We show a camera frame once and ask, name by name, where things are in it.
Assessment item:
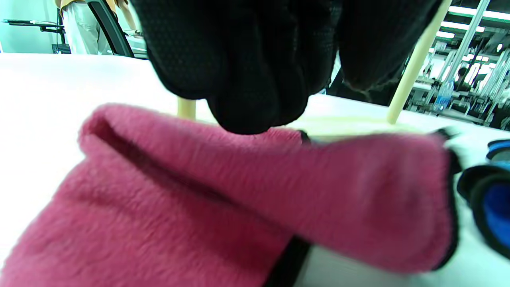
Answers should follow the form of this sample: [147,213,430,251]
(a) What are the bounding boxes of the person's left hand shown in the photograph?
[129,0,443,135]

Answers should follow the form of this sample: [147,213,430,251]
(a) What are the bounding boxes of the red hand towel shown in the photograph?
[0,103,463,287]

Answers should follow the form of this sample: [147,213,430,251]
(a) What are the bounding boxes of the blue hand towel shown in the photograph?
[456,164,510,259]

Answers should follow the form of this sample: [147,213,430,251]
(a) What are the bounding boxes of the wooden towel rack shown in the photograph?
[177,0,453,141]

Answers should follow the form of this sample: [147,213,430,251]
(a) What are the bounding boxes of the black padded office chair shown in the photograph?
[86,0,149,59]

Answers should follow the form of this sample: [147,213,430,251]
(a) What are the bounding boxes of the clear water bottle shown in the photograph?
[433,80,455,113]

